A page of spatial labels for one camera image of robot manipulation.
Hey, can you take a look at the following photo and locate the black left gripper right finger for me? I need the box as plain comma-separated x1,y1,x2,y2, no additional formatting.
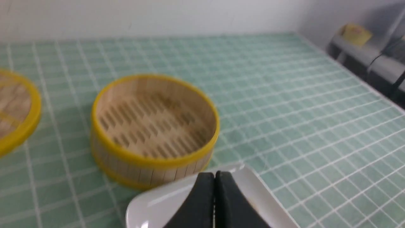
215,171,270,228

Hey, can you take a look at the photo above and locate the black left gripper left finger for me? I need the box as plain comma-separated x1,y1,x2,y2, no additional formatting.
164,172,215,228

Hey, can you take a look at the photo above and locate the white square plate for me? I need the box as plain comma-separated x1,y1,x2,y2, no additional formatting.
125,163,298,228

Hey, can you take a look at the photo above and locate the yellow-rimmed bamboo steamer basket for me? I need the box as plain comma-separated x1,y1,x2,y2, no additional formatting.
90,73,220,190

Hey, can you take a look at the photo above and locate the green checkered tablecloth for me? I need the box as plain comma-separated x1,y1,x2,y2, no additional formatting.
0,34,405,228

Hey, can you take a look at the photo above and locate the yellow-rimmed bamboo steamer lid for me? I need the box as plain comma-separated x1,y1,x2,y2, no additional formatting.
0,69,42,157

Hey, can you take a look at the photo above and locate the grey metal frame rail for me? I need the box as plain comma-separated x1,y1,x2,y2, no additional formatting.
330,34,404,102

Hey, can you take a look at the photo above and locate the yellow tag on rail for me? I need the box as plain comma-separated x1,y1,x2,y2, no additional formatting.
341,23,373,47

